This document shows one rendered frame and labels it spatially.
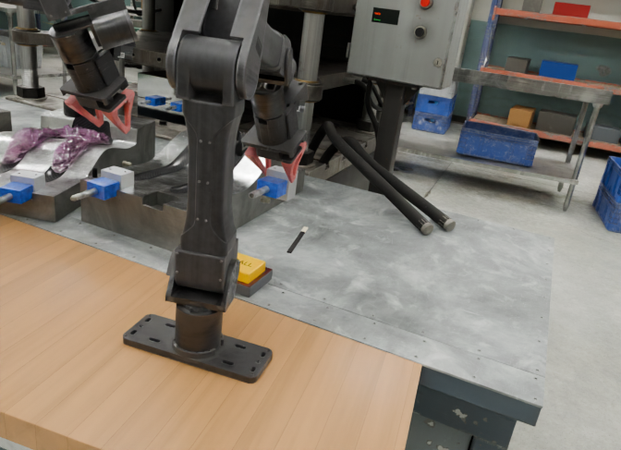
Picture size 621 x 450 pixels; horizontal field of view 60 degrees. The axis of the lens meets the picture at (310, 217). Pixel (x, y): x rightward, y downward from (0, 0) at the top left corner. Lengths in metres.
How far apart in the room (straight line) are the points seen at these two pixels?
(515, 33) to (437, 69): 5.86
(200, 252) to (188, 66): 0.23
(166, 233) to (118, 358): 0.33
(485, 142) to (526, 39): 3.05
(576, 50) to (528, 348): 6.69
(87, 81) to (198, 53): 0.40
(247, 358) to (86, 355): 0.21
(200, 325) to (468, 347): 0.41
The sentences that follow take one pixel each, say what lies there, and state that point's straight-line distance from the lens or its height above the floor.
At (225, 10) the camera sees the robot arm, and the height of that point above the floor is 1.24.
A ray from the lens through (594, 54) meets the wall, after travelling 7.51.
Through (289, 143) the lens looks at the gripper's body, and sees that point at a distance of 0.96.
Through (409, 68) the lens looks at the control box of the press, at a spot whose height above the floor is 1.12.
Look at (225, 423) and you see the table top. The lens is 0.68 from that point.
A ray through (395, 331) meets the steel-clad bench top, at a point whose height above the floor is 0.80.
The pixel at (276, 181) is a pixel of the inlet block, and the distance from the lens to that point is 1.00.
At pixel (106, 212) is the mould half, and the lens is 1.13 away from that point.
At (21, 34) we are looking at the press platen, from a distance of 2.35.
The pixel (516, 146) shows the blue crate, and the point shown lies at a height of 0.40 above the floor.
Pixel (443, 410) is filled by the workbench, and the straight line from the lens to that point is 0.92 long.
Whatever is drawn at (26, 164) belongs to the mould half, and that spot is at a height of 0.86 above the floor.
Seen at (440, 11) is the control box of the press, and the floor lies 1.28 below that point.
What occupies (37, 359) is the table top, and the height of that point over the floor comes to 0.80.
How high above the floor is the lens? 1.26
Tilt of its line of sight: 21 degrees down
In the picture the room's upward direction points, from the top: 7 degrees clockwise
